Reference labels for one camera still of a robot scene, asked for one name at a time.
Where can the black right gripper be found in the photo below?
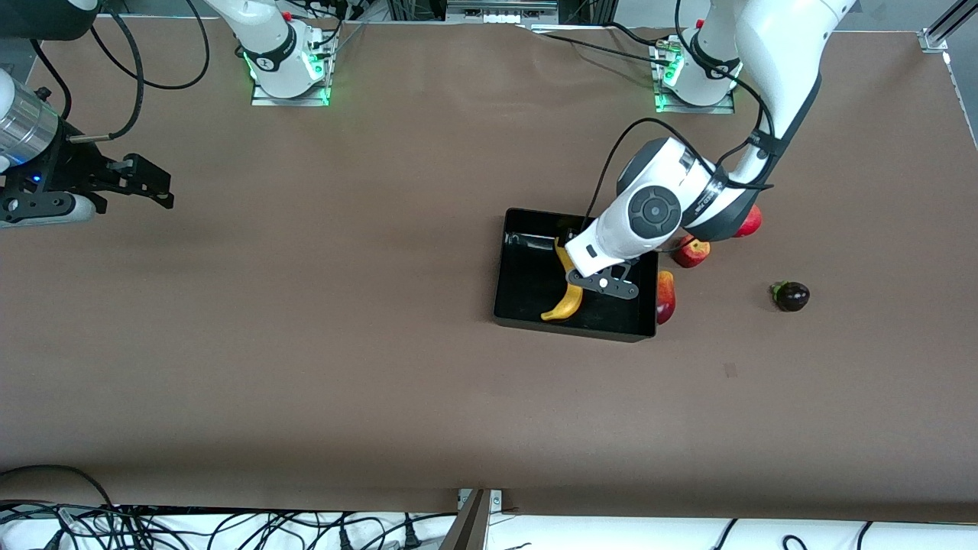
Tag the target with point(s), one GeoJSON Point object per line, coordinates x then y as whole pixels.
{"type": "Point", "coordinates": [70, 169]}

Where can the black plastic box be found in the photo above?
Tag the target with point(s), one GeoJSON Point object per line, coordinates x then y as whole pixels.
{"type": "Point", "coordinates": [527, 290]}

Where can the yellow banana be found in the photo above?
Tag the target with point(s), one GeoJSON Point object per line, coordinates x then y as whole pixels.
{"type": "Point", "coordinates": [565, 305]}

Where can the red apple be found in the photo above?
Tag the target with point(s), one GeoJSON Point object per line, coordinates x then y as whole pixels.
{"type": "Point", "coordinates": [694, 253]}

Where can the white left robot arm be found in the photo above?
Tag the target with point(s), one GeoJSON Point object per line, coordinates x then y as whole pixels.
{"type": "Point", "coordinates": [779, 46]}

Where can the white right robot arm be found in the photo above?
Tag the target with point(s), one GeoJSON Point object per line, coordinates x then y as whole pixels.
{"type": "Point", "coordinates": [267, 46]}

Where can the brown table cover sheet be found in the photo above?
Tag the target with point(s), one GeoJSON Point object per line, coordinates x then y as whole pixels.
{"type": "Point", "coordinates": [306, 397]}

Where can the white terminal strip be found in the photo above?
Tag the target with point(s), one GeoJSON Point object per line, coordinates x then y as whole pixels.
{"type": "Point", "coordinates": [500, 15]}

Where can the red yellow mango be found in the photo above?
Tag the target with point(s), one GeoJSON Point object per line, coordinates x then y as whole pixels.
{"type": "Point", "coordinates": [666, 294]}

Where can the red pomegranate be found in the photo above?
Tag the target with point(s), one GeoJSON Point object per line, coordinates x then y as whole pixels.
{"type": "Point", "coordinates": [752, 223]}

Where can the dark purple eggplant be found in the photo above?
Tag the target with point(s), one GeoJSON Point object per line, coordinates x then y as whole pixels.
{"type": "Point", "coordinates": [793, 296]}

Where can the aluminium profile corner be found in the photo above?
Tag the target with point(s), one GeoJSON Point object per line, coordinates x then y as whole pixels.
{"type": "Point", "coordinates": [947, 27]}

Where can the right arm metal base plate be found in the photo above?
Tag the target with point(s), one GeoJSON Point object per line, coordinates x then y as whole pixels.
{"type": "Point", "coordinates": [263, 100]}

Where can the dark background rack frame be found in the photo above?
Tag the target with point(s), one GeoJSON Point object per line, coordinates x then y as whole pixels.
{"type": "Point", "coordinates": [581, 9]}

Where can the small metal bracket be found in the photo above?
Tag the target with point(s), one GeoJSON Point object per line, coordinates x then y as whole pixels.
{"type": "Point", "coordinates": [495, 500]}

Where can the dark metal post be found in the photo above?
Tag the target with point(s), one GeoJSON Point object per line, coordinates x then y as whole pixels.
{"type": "Point", "coordinates": [470, 527]}

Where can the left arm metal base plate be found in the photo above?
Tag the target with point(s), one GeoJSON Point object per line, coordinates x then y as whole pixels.
{"type": "Point", "coordinates": [722, 109]}

